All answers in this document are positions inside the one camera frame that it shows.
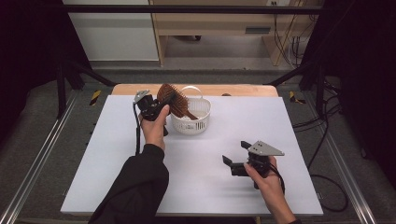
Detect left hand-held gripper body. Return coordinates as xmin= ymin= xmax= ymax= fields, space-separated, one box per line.
xmin=133 ymin=89 xmax=170 ymax=137

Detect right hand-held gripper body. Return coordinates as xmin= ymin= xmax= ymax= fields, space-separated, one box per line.
xmin=231 ymin=140 xmax=285 ymax=189

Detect wooden hairbrush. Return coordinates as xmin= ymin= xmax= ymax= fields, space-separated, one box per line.
xmin=156 ymin=82 xmax=200 ymax=121

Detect white plastic basket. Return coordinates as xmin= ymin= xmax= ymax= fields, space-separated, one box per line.
xmin=170 ymin=85 xmax=213 ymax=135

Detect person's left hand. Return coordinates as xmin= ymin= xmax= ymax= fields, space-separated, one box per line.
xmin=138 ymin=104 xmax=172 ymax=152

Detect person's right hand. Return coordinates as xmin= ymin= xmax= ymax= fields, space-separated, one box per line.
xmin=243 ymin=155 xmax=286 ymax=213

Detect white table cover board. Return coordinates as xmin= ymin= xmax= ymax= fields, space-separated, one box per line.
xmin=60 ymin=94 xmax=324 ymax=217

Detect yellow black floor tape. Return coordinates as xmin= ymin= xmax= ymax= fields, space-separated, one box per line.
xmin=289 ymin=91 xmax=306 ymax=105
xmin=89 ymin=90 xmax=103 ymax=106

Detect light wooden table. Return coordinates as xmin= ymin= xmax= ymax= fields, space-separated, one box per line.
xmin=111 ymin=83 xmax=279 ymax=97

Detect light wooden desk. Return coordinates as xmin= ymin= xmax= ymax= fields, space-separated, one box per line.
xmin=148 ymin=0 xmax=325 ymax=66

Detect black curtain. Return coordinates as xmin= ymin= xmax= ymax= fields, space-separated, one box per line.
xmin=298 ymin=0 xmax=396 ymax=181
xmin=0 ymin=0 xmax=92 ymax=141

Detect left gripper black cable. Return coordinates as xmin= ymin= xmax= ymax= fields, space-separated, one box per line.
xmin=133 ymin=102 xmax=142 ymax=157

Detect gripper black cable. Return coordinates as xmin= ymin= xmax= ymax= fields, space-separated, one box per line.
xmin=269 ymin=162 xmax=286 ymax=195
xmin=133 ymin=102 xmax=142 ymax=157

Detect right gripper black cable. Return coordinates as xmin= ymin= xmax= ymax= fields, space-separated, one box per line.
xmin=269 ymin=162 xmax=286 ymax=195

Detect black floor cable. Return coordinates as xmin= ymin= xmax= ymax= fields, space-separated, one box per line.
xmin=291 ymin=77 xmax=349 ymax=213

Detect black metal frame stand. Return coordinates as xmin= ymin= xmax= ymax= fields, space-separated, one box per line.
xmin=55 ymin=59 xmax=117 ymax=119
xmin=264 ymin=60 xmax=329 ymax=119

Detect aluminium floor rail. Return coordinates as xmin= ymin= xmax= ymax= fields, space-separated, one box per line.
xmin=0 ymin=90 xmax=79 ymax=224
xmin=313 ymin=124 xmax=378 ymax=224

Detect black horizontal frame bar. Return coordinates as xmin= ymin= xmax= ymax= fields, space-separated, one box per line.
xmin=62 ymin=4 xmax=328 ymax=15

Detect bundle of desk cables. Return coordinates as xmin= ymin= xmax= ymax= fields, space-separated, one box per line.
xmin=273 ymin=13 xmax=310 ymax=68

